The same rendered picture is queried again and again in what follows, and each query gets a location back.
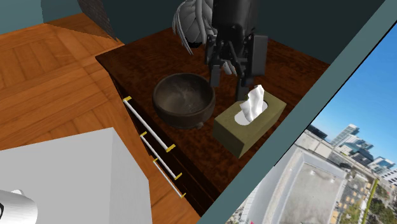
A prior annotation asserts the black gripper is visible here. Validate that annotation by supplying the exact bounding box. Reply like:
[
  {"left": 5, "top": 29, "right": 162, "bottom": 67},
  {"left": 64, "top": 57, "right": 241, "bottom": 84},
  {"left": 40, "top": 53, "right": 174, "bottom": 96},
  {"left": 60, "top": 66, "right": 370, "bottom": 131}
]
[{"left": 204, "top": 0, "right": 268, "bottom": 102}]

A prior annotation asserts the grey leafy plant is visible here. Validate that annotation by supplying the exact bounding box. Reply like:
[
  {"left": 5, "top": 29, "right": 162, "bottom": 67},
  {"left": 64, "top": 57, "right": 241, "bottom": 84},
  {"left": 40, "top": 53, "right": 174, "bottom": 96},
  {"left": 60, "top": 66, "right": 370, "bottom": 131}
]
[{"left": 171, "top": 0, "right": 239, "bottom": 77}]

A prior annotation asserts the dark brown bowl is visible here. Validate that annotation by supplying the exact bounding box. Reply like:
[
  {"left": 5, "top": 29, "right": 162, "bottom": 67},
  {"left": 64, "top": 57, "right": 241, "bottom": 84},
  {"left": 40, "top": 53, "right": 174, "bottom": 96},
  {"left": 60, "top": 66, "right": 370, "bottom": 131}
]
[{"left": 151, "top": 72, "right": 216, "bottom": 130}]

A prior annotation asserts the olive green tissue box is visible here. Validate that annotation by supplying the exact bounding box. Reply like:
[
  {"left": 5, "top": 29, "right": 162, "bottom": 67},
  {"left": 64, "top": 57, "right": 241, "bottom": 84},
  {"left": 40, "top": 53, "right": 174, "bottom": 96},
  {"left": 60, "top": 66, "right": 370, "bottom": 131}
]
[{"left": 212, "top": 83, "right": 288, "bottom": 159}]

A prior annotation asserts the dark wooden chest of drawers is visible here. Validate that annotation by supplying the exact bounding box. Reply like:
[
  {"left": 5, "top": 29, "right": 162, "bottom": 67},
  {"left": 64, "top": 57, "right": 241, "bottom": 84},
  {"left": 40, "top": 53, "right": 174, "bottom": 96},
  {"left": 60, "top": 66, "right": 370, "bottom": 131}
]
[{"left": 94, "top": 27, "right": 331, "bottom": 218}]

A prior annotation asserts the window with city view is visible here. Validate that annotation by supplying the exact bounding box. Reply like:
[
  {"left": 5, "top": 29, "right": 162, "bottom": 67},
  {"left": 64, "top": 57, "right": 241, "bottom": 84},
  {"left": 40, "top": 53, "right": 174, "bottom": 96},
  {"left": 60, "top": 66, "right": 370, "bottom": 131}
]
[{"left": 225, "top": 29, "right": 397, "bottom": 224}]

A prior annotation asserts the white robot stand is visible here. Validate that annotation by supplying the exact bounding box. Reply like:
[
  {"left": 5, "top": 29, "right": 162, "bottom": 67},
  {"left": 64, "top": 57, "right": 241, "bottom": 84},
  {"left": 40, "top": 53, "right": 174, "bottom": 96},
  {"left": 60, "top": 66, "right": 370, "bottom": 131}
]
[{"left": 0, "top": 127, "right": 153, "bottom": 224}]

